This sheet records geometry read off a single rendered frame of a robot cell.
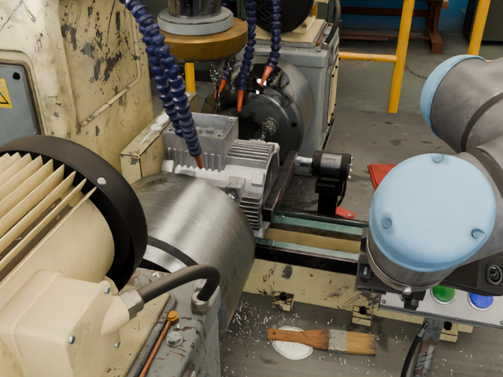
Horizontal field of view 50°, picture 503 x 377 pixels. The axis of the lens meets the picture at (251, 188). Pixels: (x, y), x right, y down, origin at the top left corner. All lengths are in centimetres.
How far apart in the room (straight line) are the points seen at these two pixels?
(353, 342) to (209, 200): 43
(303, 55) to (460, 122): 88
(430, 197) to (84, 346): 28
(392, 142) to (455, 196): 136
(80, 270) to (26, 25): 52
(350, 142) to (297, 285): 76
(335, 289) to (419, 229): 68
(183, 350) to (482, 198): 32
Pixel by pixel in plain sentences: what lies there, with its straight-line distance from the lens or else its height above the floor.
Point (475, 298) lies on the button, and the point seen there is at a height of 107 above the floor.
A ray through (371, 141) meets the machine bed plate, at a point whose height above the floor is 80.
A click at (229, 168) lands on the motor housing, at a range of 102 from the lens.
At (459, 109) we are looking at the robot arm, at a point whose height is 138.
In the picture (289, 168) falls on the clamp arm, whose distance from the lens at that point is 112.
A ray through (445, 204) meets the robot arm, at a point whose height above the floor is 136.
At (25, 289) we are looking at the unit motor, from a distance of 44.
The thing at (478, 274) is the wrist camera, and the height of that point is 119.
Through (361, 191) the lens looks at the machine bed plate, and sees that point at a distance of 151.
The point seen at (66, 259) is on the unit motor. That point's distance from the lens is 48.
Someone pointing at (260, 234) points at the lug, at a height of 96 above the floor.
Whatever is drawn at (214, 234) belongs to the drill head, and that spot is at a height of 113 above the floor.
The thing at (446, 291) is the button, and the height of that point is 107.
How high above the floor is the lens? 159
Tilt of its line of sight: 32 degrees down
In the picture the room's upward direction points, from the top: straight up
